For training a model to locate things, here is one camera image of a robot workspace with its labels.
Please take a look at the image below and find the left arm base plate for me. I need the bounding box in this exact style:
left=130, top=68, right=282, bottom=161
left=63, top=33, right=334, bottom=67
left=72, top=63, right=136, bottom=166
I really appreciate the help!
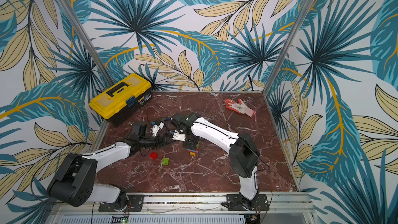
left=98, top=195, right=144, bottom=212

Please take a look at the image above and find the small red lego brick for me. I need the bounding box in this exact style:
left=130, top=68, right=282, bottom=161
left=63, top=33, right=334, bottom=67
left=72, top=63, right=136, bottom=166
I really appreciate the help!
left=150, top=152, right=158, bottom=160

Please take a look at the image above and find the green square lego brick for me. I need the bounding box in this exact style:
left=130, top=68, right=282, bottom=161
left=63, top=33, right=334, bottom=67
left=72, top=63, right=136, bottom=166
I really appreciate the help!
left=162, top=158, right=170, bottom=166

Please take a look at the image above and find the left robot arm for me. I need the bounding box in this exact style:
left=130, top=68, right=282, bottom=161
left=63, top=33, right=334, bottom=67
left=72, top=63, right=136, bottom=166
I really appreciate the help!
left=47, top=122, right=174, bottom=211

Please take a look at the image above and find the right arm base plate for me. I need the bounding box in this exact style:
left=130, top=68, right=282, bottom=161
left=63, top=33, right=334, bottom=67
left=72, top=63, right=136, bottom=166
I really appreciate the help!
left=221, top=194, right=269, bottom=211

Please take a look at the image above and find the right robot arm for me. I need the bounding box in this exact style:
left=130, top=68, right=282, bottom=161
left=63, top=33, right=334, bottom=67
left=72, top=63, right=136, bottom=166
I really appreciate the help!
left=171, top=113, right=260, bottom=200

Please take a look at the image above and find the yellow black toolbox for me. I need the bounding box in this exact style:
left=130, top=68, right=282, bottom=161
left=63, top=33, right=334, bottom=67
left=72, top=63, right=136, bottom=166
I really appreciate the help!
left=89, top=74, right=152, bottom=127

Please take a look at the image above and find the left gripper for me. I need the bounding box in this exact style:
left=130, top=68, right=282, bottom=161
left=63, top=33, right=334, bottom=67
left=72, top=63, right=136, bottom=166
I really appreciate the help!
left=140, top=132, right=175, bottom=151

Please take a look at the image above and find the red white work glove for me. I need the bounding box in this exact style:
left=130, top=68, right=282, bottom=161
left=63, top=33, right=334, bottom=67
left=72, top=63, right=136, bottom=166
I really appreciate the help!
left=225, top=99, right=255, bottom=118

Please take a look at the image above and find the aluminium front rail frame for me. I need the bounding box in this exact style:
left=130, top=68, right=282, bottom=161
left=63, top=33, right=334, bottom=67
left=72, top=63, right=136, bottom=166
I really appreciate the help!
left=45, top=191, right=321, bottom=224

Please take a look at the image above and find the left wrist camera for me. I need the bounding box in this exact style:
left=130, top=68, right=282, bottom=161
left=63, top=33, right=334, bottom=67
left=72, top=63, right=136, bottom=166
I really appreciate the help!
left=152, top=122, right=164, bottom=137

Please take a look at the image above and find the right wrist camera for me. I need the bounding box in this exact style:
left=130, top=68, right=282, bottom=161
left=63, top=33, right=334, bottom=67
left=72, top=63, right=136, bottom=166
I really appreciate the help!
left=172, top=131, right=186, bottom=142

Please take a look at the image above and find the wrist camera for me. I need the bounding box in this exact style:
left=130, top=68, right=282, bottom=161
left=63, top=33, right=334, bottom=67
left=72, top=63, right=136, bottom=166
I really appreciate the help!
left=172, top=131, right=186, bottom=142
left=152, top=122, right=164, bottom=137

